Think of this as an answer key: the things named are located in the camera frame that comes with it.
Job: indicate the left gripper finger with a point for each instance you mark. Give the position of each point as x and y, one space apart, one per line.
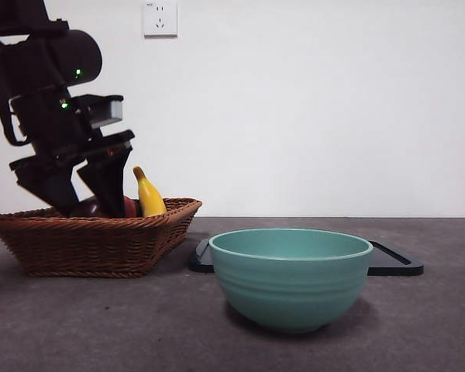
50 186
108 182

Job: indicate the dark red plum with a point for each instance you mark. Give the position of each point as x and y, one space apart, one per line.
89 210

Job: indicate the teal ribbed bowl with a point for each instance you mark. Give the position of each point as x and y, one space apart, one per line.
290 286

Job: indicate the red orange peach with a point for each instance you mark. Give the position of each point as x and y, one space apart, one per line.
129 207

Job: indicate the yellow banana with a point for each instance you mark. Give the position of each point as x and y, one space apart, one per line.
150 199

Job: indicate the brown wicker basket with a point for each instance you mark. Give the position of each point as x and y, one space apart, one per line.
85 248

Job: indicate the black rectangular tray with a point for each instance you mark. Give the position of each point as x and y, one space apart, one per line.
391 263

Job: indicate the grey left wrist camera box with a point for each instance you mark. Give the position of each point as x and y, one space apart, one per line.
108 112

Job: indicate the white wall socket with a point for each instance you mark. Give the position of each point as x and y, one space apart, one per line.
166 19

